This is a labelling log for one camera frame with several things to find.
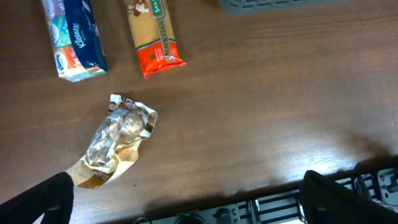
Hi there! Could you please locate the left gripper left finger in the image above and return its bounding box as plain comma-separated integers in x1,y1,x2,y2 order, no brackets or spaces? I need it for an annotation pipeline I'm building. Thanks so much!
1,172,75,223

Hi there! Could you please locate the clear brown snack bag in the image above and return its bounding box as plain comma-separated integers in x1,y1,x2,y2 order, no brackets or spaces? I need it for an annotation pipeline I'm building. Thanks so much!
67,94,159,189

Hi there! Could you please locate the Kleenex tissue multipack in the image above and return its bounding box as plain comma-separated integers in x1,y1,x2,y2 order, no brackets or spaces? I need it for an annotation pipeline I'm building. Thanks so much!
41,0,108,83

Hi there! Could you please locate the metal base rail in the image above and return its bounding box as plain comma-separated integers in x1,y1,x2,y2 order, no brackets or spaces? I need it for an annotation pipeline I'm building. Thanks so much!
133,168,397,224

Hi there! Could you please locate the orange spaghetti pasta pack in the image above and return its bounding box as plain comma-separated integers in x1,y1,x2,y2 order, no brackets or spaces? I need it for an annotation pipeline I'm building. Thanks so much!
124,0,186,79

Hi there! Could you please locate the grey plastic shopping basket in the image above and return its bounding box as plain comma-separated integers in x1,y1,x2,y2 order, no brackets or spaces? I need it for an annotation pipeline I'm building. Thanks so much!
218,0,338,16

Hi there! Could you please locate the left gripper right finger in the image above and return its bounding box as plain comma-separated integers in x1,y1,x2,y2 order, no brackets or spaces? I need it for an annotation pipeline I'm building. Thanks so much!
299,170,397,224

